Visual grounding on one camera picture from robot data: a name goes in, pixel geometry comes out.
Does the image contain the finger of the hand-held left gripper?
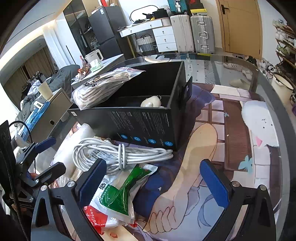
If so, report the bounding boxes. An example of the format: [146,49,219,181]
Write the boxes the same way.
[16,136,56,163]
[22,162,67,189]

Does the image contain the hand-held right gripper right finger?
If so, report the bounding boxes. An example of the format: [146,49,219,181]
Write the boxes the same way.
[200,159,277,241]

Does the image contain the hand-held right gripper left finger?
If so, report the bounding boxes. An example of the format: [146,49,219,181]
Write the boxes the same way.
[31,159,107,241]

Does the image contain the silver printed packet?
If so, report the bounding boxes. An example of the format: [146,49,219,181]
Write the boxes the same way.
[87,147,121,171]

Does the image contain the green and white packet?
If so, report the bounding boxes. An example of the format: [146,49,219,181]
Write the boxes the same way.
[89,163,159,226]

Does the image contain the red and white plastic packet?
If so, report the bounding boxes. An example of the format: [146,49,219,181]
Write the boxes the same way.
[83,204,139,237]

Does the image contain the black cardboard box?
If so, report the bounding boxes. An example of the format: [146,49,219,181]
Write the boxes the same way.
[68,61,193,151]

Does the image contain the clear bag of striped socks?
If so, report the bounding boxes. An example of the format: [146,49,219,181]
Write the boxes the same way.
[70,67,147,110]

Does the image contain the white soft plush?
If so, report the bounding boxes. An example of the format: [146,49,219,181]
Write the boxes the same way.
[140,95,163,108]

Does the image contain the beige drawer cabinet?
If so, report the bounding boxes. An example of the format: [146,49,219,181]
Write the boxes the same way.
[30,88,75,144]

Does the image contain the blue flat box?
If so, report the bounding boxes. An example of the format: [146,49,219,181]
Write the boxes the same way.
[24,101,51,131]

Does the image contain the pile of clothes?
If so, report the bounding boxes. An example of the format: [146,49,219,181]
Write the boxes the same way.
[20,79,48,122]

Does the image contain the dark grey jacket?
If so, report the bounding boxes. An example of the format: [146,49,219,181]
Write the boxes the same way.
[49,65,80,93]

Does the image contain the brown curtain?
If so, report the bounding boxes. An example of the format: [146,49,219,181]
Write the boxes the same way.
[3,47,59,99]

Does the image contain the orange plastic bag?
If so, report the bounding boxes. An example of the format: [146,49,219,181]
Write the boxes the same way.
[77,56,91,81]

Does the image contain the green wet wipes pack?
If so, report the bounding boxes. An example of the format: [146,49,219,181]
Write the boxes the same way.
[89,60,102,73]

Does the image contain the white electric kettle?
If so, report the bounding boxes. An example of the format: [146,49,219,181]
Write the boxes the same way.
[84,49,104,65]

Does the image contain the beige slipper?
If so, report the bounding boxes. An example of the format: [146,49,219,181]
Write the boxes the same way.
[228,79,249,88]

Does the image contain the dark glass cabinet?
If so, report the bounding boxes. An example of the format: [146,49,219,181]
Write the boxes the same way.
[63,2,97,67]

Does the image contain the white enamel pot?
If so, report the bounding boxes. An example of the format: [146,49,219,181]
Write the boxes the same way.
[270,74,296,103]

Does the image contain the pile of floor shoes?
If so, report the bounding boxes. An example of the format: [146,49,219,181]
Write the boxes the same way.
[222,54,276,80]

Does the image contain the dark grey fridge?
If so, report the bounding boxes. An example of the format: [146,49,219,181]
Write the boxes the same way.
[88,6,130,61]

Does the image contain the grey white woven basket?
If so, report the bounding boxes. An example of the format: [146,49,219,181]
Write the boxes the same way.
[136,34,156,54]

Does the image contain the wooden shoe rack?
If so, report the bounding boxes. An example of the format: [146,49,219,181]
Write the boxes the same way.
[273,20,296,70]

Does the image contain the silver suitcase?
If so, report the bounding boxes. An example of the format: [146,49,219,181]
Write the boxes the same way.
[190,14,216,55]

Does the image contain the white suitcase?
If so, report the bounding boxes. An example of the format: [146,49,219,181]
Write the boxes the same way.
[170,14,196,54]

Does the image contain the white dresser with drawers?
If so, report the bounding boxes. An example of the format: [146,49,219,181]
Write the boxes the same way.
[119,19,179,56]

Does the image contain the wooden door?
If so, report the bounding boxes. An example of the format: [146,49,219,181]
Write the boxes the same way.
[216,0,263,60]

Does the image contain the oval mirror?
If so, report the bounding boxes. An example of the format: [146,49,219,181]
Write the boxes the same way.
[129,4,163,23]

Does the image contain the rows of shoes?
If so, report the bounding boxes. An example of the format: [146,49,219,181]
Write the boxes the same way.
[273,20,296,67]

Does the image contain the black bag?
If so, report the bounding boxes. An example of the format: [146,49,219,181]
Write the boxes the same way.
[153,9,171,19]

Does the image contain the black shoe box red logo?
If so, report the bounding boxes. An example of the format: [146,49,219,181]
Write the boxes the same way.
[186,0,205,10]

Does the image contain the teal suitcase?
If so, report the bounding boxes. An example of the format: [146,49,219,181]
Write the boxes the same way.
[168,0,191,14]

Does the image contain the black cable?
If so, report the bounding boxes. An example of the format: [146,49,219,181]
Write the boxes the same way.
[9,120,33,144]

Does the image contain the white coiled cable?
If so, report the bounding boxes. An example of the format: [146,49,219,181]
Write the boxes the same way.
[73,138,174,175]

